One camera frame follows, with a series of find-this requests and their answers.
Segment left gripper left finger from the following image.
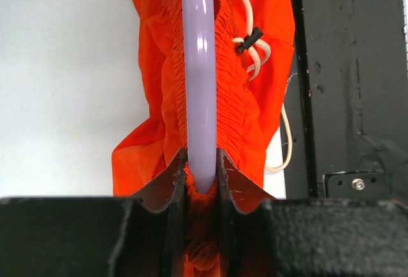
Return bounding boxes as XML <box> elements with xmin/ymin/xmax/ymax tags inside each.
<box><xmin>1</xmin><ymin>149</ymin><xmax>187</xmax><ymax>276</ymax></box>

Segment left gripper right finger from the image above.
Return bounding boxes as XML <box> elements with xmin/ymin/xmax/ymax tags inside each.
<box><xmin>217</xmin><ymin>149</ymin><xmax>407</xmax><ymax>276</ymax></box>

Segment purple notched hanger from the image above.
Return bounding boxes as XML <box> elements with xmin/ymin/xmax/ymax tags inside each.
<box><xmin>182</xmin><ymin>0</ymin><xmax>217</xmax><ymax>193</ymax></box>

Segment orange shorts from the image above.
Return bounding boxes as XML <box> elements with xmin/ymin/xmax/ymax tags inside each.
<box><xmin>111</xmin><ymin>0</ymin><xmax>296</xmax><ymax>277</ymax></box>

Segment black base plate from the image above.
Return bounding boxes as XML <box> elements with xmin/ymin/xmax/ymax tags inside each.
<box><xmin>284</xmin><ymin>0</ymin><xmax>407</xmax><ymax>203</ymax></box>

